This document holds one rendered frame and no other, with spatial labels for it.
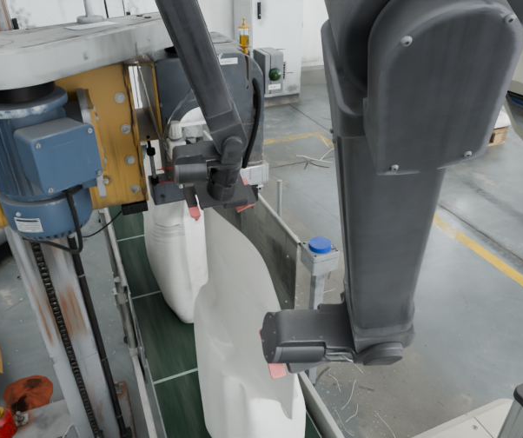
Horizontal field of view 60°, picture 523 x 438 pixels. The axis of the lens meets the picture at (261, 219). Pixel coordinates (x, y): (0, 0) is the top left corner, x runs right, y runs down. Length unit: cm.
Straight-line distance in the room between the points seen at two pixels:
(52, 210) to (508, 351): 198
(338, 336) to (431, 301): 196
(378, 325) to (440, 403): 161
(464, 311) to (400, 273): 212
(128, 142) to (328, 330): 68
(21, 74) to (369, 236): 60
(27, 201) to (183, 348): 89
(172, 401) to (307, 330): 101
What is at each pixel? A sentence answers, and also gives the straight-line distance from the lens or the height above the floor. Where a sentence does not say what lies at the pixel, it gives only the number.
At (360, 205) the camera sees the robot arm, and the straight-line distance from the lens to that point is 25.
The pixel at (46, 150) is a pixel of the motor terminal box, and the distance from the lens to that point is 75.
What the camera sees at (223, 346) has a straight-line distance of 101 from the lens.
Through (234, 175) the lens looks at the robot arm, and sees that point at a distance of 85.
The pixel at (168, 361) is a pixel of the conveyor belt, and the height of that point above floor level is 38.
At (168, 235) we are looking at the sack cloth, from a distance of 148.
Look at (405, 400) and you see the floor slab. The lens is 201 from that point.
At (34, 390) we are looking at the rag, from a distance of 213.
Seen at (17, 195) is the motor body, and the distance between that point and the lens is 88.
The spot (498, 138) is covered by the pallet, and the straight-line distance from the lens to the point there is 449.
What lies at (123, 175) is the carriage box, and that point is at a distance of 107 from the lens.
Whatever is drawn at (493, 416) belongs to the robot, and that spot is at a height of 26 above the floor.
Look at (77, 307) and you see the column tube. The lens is 132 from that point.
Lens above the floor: 155
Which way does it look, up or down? 32 degrees down
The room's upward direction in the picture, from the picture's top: straight up
